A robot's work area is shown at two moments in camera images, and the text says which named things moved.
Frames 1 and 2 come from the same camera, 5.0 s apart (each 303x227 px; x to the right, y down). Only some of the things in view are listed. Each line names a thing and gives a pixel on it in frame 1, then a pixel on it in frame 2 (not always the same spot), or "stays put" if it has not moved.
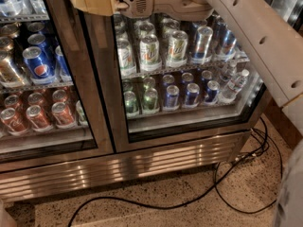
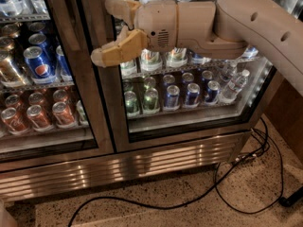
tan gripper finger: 97,2 → 126,45
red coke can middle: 38,119 stays put
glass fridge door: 50,106 stays put
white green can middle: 150,54 stays put
